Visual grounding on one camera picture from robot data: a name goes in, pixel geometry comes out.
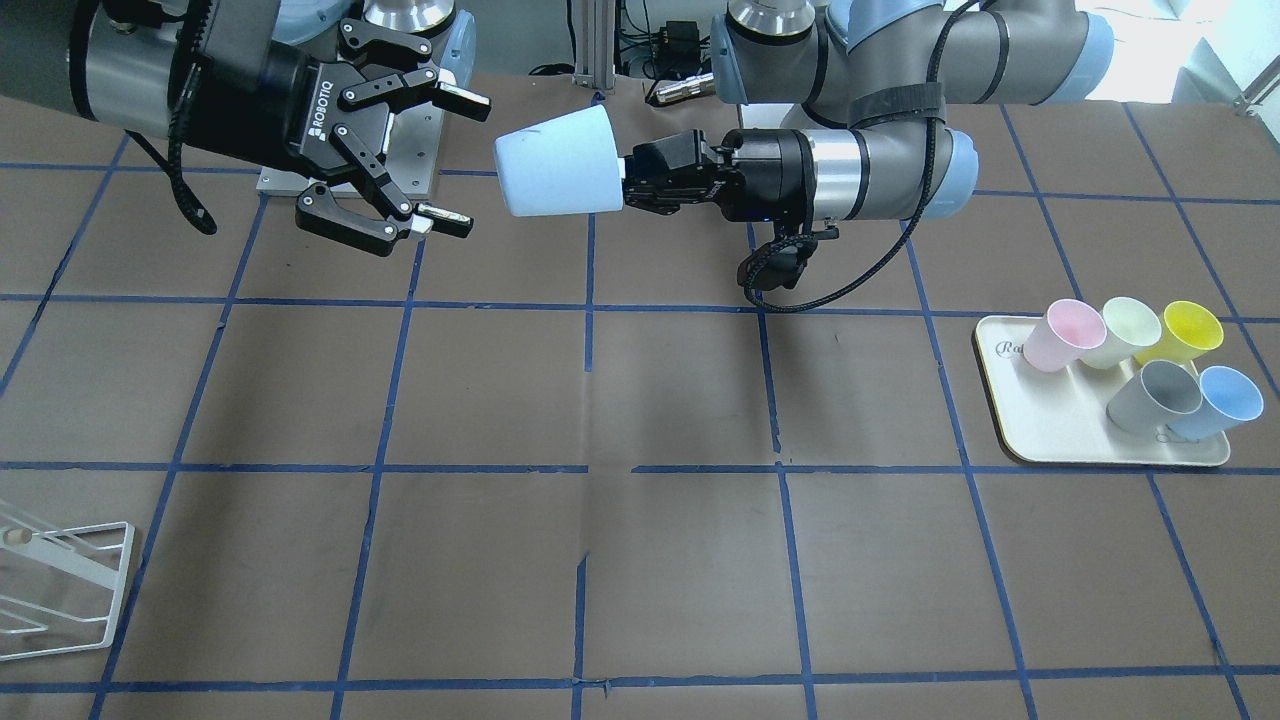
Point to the grey plastic cup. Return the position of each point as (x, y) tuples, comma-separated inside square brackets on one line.
[(1159, 393)]

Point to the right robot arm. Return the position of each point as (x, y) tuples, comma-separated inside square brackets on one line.
[(118, 62)]

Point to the yellow plastic cup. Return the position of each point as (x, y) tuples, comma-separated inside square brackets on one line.
[(1188, 331)]

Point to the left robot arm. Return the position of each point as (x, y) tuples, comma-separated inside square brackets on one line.
[(868, 85)]

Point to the cream plastic tray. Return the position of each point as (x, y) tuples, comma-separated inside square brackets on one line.
[(1060, 418)]

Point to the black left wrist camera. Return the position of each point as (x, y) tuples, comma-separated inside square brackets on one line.
[(781, 262)]

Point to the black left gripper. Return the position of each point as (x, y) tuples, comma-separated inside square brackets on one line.
[(772, 170)]

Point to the pink plastic cup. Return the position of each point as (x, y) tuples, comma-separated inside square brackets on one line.
[(1068, 330)]

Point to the light blue plastic cup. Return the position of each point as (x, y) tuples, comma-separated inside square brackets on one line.
[(562, 166)]

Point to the cream plastic cup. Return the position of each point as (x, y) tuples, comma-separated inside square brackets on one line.
[(1131, 326)]

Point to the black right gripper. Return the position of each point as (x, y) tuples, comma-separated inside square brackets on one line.
[(268, 93)]

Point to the white wire cup rack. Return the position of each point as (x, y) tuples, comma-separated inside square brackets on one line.
[(63, 588)]

